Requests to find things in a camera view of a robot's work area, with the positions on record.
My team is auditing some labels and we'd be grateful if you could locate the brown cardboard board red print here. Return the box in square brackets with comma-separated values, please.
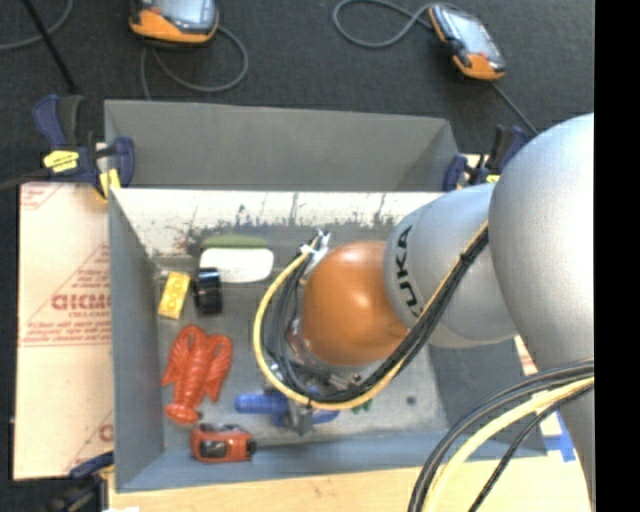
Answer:
[12, 181, 117, 481]

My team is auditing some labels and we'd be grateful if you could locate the grey metal bin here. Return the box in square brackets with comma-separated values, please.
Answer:
[103, 99, 547, 494]

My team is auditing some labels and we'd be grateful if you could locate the yellow toy brick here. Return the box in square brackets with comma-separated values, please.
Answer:
[157, 271, 193, 320]

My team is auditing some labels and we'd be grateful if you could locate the black cylinder roll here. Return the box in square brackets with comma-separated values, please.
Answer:
[191, 267, 225, 317]

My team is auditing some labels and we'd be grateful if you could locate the orange and black tape measure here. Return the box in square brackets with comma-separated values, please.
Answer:
[189, 422, 258, 464]

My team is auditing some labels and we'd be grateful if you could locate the blue plastic tool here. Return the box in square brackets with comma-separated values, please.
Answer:
[234, 385, 342, 429]

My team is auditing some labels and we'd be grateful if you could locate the white and green sponge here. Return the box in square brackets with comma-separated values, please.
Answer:
[198, 234, 276, 285]

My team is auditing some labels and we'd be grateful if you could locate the red toy lobster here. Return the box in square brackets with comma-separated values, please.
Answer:
[160, 324, 234, 427]

